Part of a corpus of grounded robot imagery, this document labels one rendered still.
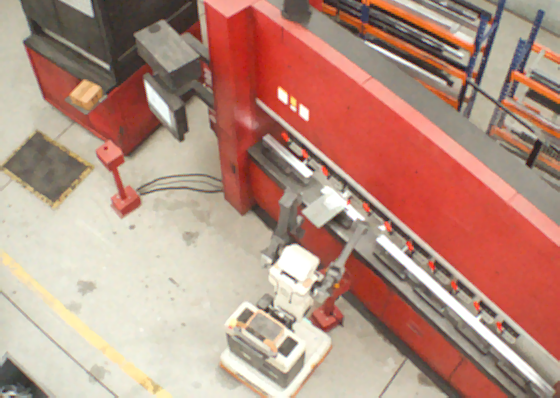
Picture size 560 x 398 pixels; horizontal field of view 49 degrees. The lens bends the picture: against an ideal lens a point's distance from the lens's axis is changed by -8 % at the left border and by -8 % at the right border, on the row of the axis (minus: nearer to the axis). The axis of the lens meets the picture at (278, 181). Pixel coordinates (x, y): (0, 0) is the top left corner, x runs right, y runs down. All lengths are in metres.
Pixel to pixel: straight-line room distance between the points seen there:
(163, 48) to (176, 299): 2.16
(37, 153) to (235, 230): 2.22
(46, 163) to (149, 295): 1.84
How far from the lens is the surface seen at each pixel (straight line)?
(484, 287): 4.06
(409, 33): 5.88
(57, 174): 6.46
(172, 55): 4.42
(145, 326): 5.47
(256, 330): 4.37
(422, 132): 3.54
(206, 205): 5.96
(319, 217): 4.68
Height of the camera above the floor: 4.96
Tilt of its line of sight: 55 degrees down
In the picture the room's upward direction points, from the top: straight up
